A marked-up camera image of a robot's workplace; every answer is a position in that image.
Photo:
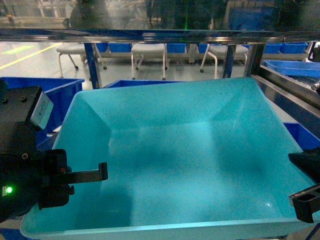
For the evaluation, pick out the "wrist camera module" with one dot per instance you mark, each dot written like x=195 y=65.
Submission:
x=42 y=111

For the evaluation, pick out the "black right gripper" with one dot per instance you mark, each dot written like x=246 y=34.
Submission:
x=307 y=201

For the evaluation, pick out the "blue bin lower right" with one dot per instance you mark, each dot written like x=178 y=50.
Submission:
x=305 y=139

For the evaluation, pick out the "grey chair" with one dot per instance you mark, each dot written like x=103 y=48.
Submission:
x=140 y=51
x=216 y=51
x=70 y=49

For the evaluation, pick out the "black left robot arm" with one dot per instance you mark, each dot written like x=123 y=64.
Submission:
x=29 y=176

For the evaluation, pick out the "grey chair middle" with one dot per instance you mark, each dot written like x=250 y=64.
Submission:
x=140 y=51

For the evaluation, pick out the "blue bin right shelf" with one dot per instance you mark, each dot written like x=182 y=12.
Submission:
x=294 y=68

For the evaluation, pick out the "grey chair right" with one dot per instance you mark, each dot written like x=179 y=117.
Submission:
x=216 y=51

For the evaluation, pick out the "blue bin centre shelf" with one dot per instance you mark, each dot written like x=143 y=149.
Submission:
x=131 y=83

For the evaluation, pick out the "teal plastic bin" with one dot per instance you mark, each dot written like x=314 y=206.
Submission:
x=193 y=160

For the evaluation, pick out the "blue bin shelf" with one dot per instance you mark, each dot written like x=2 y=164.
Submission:
x=294 y=68
x=131 y=83

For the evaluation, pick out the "grey chair left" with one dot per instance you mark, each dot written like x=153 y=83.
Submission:
x=70 y=49

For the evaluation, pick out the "steel flow rack frame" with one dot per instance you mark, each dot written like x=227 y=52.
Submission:
x=302 y=105

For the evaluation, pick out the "blue bin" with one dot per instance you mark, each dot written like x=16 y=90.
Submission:
x=305 y=139
x=59 y=90

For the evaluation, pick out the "blue bin far left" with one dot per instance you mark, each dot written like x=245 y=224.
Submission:
x=59 y=90

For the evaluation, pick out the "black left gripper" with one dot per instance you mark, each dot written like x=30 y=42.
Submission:
x=55 y=190

